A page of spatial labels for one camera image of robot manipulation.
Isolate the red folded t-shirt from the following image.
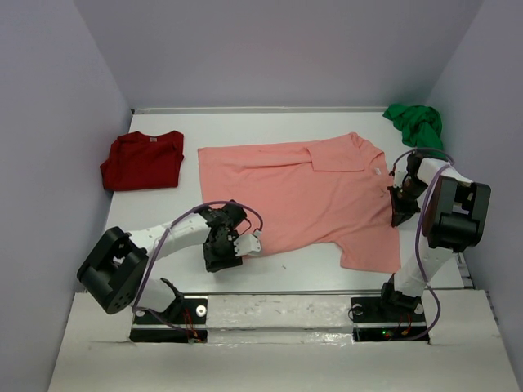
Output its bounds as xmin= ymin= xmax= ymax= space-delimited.
xmin=100 ymin=131 xmax=184 ymax=192

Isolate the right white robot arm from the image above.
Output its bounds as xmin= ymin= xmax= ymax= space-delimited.
xmin=380 ymin=148 xmax=491 ymax=314

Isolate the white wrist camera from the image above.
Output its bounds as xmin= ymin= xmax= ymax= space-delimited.
xmin=389 ymin=165 xmax=408 ymax=188
xmin=234 ymin=230 xmax=262 ymax=257

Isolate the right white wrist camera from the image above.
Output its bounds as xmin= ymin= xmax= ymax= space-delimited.
xmin=389 ymin=165 xmax=408 ymax=188

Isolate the pink t-shirt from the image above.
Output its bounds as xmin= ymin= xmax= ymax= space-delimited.
xmin=198 ymin=132 xmax=400 ymax=274

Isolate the green crumpled t-shirt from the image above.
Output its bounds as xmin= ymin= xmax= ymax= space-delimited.
xmin=382 ymin=104 xmax=444 ymax=150

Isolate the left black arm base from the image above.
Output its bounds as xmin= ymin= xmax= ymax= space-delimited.
xmin=129 ymin=278 xmax=208 ymax=344

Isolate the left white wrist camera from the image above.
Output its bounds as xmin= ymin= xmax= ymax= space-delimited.
xmin=234 ymin=230 xmax=262 ymax=257

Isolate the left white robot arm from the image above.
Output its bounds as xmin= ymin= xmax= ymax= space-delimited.
xmin=77 ymin=200 xmax=262 ymax=323

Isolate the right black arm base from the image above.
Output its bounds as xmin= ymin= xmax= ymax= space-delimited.
xmin=347 ymin=283 xmax=429 ymax=342

